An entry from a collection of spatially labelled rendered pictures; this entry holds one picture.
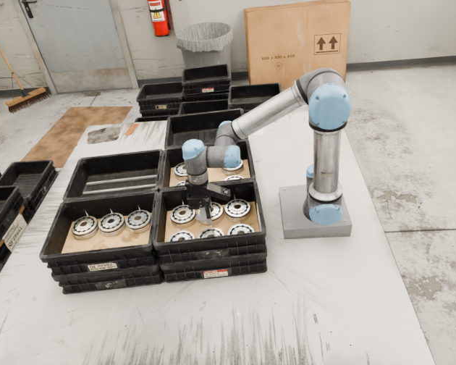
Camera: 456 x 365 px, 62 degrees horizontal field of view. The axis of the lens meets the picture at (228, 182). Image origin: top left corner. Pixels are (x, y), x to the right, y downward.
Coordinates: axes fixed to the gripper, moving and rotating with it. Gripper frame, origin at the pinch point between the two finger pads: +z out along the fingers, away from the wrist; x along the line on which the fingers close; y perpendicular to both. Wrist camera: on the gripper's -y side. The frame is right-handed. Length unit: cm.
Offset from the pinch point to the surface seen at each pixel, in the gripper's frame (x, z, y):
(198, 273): 17.8, 11.2, 5.8
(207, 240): 18.7, -7.6, 0.0
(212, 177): -27.9, 2.0, 0.2
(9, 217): -47, 33, 119
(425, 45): -301, 62, -221
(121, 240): 6.2, 2.0, 35.5
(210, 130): -69, 2, 2
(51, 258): 21, -7, 55
